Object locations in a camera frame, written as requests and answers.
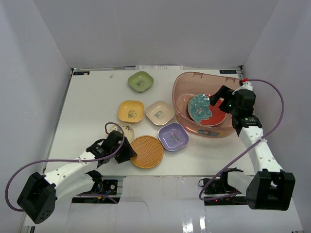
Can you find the cream round floral plate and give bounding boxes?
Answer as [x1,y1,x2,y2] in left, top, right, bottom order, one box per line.
[108,122,135,144]

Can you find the red floral round plate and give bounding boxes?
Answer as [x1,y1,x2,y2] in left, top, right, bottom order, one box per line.
[195,94,226,126]

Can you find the woven bamboo round tray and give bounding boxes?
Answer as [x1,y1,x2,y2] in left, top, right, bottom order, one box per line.
[130,135,164,169]

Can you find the purple square panda dish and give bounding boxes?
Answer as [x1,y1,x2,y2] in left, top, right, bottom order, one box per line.
[158,123,189,151]

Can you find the teal round ceramic plate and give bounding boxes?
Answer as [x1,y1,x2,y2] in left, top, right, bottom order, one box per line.
[187,96,196,121]

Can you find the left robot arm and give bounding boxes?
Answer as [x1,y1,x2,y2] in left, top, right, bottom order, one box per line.
[17,131,137,224]

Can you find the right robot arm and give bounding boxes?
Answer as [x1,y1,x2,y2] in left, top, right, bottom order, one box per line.
[209,82,295,211]

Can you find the pink translucent plastic bin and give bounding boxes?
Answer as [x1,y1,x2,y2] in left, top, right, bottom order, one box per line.
[172,71,257,138]

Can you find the yellow square panda dish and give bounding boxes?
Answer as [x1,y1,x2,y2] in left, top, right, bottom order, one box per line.
[118,100,144,123]

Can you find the cream square panda dish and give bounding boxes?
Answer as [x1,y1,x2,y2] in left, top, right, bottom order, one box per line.
[145,100,175,126]

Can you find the green square panda dish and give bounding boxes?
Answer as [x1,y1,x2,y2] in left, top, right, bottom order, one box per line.
[128,71,154,93]

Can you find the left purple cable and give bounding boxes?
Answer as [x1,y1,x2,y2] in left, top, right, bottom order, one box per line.
[5,122,125,212]

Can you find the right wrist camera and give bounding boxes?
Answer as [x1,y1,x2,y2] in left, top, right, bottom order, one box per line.
[239,78,253,91]

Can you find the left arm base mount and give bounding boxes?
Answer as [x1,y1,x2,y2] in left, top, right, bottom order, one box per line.
[71,179,120,204]

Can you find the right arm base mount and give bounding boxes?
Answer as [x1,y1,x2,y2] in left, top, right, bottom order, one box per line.
[203,168,247,206]

